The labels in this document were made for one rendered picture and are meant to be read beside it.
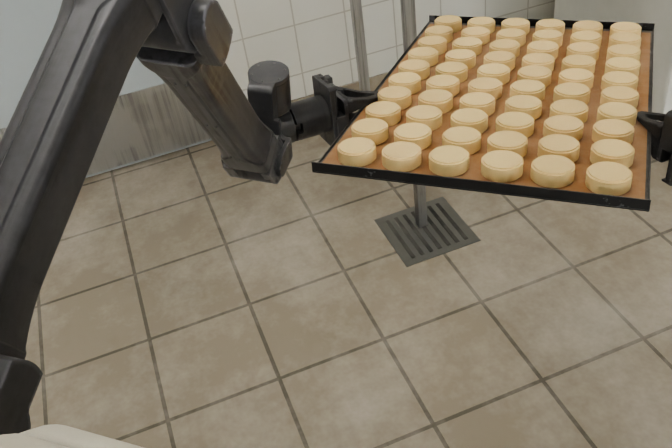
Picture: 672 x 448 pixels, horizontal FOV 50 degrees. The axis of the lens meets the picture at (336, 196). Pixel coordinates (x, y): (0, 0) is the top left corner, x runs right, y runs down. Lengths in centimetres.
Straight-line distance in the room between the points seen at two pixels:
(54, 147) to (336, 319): 162
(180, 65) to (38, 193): 23
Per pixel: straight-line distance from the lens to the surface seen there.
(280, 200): 253
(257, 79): 100
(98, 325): 230
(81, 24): 57
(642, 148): 99
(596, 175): 88
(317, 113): 106
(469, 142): 94
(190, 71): 71
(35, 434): 38
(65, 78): 55
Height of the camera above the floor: 152
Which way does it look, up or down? 37 degrees down
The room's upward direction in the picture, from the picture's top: 9 degrees counter-clockwise
